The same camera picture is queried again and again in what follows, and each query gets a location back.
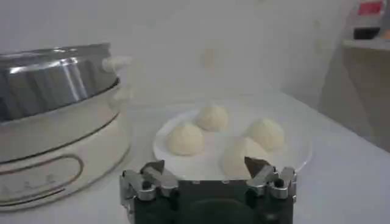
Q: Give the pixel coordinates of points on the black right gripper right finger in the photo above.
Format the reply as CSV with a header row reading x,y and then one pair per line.
x,y
268,179

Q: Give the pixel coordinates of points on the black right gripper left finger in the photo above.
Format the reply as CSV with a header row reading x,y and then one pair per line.
x,y
158,182

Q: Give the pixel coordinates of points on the white steamed bun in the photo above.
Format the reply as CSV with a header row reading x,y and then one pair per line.
x,y
186,139
236,158
212,117
265,133

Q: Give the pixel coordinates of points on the white round plate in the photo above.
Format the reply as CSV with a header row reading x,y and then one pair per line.
x,y
201,164

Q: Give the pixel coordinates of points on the steel electric steamer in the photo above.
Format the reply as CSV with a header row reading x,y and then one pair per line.
x,y
58,124

